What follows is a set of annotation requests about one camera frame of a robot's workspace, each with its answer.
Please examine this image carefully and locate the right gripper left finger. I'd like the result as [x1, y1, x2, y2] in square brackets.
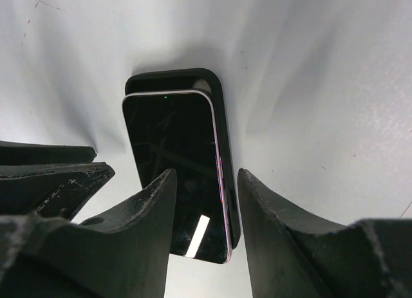
[1, 169, 177, 297]

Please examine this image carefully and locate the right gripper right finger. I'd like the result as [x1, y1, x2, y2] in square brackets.
[238, 169, 411, 297]

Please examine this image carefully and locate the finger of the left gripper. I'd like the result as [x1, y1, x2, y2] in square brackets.
[1, 163, 115, 220]
[1, 141, 97, 165]

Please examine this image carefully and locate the black smartphone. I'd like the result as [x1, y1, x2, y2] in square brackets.
[122, 89, 232, 264]

